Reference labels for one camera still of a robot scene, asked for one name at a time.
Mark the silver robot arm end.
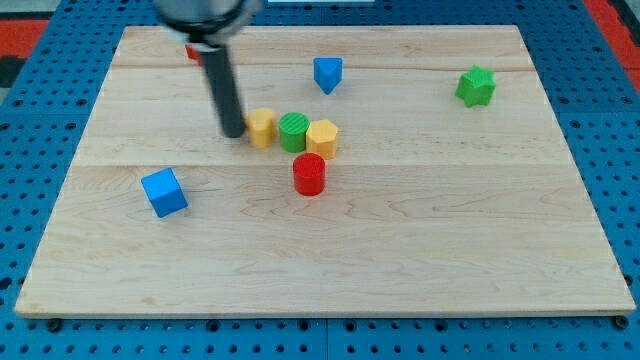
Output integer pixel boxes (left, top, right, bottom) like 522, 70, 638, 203
152, 0, 263, 43

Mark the red cylinder block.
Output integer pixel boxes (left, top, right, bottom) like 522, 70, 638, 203
292, 153, 326, 196

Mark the yellow hexagon block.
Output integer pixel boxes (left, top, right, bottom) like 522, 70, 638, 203
306, 119, 339, 160

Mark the green cylinder block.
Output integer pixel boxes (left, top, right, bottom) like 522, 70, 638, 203
279, 112, 310, 153

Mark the light wooden board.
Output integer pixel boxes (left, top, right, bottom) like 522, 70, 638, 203
15, 25, 636, 319

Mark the yellow rounded block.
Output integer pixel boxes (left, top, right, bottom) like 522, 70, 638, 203
245, 107, 277, 149

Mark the blue triangular prism block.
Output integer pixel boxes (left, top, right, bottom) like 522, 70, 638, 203
313, 57, 343, 95

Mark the blue cube block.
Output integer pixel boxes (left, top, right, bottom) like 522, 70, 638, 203
141, 168, 188, 218

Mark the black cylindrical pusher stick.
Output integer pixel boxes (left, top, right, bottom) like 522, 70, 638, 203
200, 44, 246, 138

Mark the red block behind stick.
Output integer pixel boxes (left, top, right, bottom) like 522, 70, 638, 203
185, 45, 202, 65

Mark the green star block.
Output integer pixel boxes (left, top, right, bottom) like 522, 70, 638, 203
455, 65, 496, 108

